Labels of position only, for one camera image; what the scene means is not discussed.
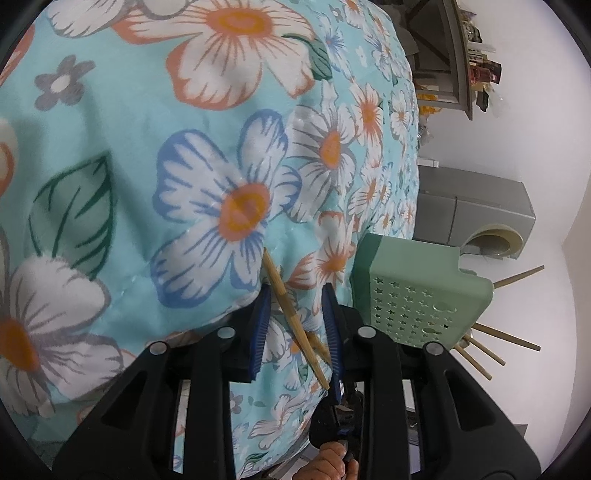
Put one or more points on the person's right hand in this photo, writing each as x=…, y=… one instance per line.
x=328, y=464

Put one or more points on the translucent rice paddle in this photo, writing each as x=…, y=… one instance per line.
x=494, y=237

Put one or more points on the grey cabinet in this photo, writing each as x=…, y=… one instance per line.
x=480, y=207

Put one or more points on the grey metal-frame table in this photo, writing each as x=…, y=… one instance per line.
x=461, y=55

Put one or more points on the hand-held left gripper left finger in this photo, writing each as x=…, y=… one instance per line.
x=256, y=332

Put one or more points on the blue floral blanket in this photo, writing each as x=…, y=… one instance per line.
x=184, y=138

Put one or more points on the red bottle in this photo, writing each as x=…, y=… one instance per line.
x=485, y=74

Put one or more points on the slim wooden chopstick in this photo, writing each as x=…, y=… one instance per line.
x=286, y=300
x=319, y=347

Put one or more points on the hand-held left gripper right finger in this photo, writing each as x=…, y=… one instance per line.
x=332, y=332

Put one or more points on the green plastic utensil holder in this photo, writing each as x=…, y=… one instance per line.
x=415, y=295

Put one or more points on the yellow plastic bag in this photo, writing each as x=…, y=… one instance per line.
x=427, y=101

